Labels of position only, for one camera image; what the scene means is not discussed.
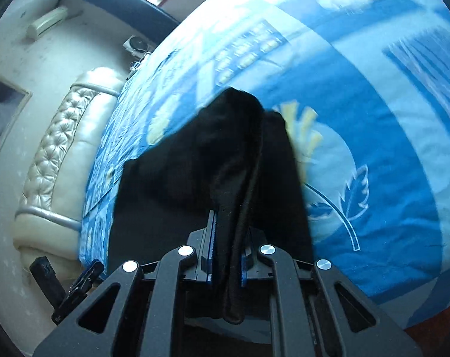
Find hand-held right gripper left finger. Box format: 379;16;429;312
33;210;216;357

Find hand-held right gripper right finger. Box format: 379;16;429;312
242;227;423;357

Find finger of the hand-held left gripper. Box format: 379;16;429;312
29;256;65;307
52;258;106;324

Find black pants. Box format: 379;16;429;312
108;86;315;324

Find cream tufted headboard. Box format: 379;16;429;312
13;68;130;268

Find blue patterned bedspread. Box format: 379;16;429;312
78;0;450;328

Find white fan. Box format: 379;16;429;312
122;35;153;56

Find white air conditioner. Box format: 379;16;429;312
27;5;70;40

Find framed wall picture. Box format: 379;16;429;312
0;72;32;168

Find wooden bed frame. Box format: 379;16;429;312
404;294;450;345

